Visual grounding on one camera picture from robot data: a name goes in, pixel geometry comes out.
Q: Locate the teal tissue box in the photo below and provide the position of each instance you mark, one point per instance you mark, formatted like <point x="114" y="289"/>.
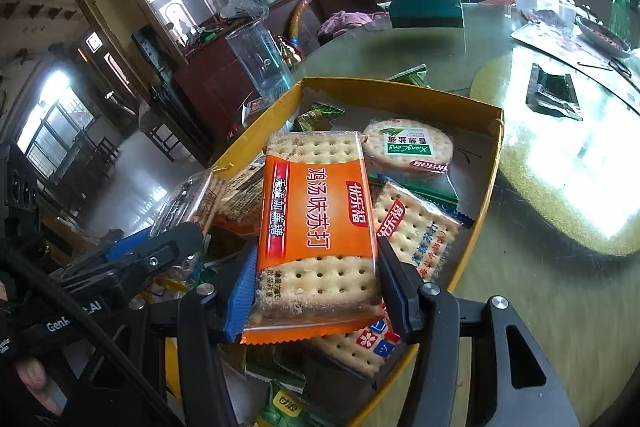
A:
<point x="425" y="4"/>

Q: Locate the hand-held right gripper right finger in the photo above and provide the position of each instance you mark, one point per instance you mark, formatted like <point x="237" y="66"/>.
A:
<point x="395" y="302"/>

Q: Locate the pink cloth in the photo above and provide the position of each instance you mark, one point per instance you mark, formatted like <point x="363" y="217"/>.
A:
<point x="345" y="21"/>

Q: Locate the small green snack packet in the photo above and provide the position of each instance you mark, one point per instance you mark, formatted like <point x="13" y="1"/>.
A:
<point x="317" y="115"/>

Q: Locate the green-label round cracker packet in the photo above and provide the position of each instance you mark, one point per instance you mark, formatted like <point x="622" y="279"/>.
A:
<point x="407" y="147"/>

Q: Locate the tall green plastic bag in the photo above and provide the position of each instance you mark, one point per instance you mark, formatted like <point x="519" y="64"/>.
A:
<point x="620" y="2"/>

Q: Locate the clear plastic container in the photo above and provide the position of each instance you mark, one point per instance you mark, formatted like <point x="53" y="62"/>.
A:
<point x="542" y="2"/>

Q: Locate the yellow cardboard box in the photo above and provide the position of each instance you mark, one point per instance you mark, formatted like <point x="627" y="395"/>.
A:
<point x="400" y="99"/>

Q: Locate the dark dish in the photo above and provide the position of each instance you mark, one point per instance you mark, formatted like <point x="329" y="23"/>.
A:
<point x="602" y="38"/>

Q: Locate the crumpled clear plastic bag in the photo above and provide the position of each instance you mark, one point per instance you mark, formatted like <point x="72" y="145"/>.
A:
<point x="242" y="7"/>

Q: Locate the dark green seaweed packet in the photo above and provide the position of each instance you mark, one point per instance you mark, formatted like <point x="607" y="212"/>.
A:
<point x="552" y="93"/>

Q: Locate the clear wrapped cracker packet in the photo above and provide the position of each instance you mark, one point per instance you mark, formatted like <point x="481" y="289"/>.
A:
<point x="185" y="202"/>

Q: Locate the colourful hoop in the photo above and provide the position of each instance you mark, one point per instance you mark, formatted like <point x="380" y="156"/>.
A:
<point x="306" y="2"/>

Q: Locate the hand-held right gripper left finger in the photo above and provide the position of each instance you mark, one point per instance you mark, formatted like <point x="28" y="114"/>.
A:
<point x="240" y="302"/>

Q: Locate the orange soda cracker packet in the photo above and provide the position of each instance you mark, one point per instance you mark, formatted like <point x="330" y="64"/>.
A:
<point x="315" y="217"/>

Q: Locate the clear plastic pitcher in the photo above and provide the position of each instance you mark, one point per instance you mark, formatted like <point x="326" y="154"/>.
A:
<point x="260" y="57"/>

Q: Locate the printed paper flyer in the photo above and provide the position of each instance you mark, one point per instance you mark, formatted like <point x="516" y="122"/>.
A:
<point x="550" y="47"/>

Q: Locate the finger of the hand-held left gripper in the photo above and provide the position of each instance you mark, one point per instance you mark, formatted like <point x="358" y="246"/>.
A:
<point x="125" y="247"/>
<point x="170" y="242"/>

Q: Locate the wooden sideboard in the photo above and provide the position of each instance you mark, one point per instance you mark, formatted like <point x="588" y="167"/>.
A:
<point x="210" y="87"/>

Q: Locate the person's left hand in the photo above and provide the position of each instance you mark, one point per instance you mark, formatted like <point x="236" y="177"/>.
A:
<point x="35" y="382"/>

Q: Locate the toasted cracker packet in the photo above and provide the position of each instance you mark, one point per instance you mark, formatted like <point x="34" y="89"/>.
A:
<point x="242" y="197"/>

